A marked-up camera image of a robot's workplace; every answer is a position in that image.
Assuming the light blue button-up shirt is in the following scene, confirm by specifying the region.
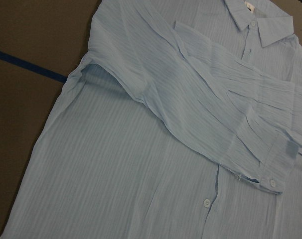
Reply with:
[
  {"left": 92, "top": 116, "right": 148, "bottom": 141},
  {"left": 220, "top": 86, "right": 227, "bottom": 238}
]
[{"left": 1, "top": 0, "right": 302, "bottom": 239}]

